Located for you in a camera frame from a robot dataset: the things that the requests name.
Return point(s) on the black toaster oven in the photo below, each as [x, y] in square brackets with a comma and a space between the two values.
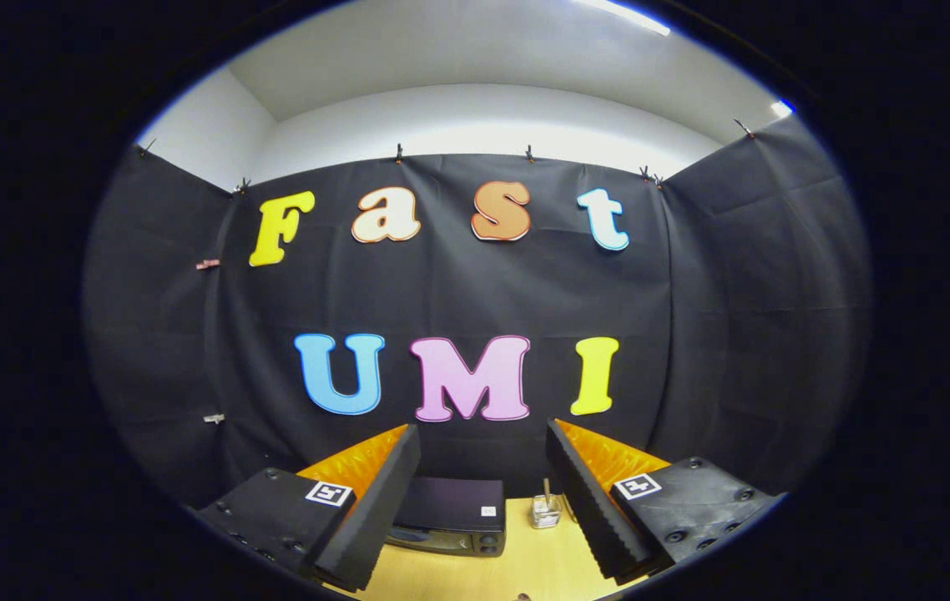
[454, 505]

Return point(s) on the small ceiling light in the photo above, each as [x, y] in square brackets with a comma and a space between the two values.
[782, 108]

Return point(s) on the row of black cloth clips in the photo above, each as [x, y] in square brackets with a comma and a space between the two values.
[399, 154]

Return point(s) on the red clip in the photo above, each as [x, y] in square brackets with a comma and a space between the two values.
[208, 264]

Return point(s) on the long ceiling light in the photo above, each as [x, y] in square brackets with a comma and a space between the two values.
[621, 15]

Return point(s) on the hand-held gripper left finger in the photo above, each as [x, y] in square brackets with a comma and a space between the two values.
[375, 509]

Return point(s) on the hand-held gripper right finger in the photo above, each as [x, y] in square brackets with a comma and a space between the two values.
[592, 509]

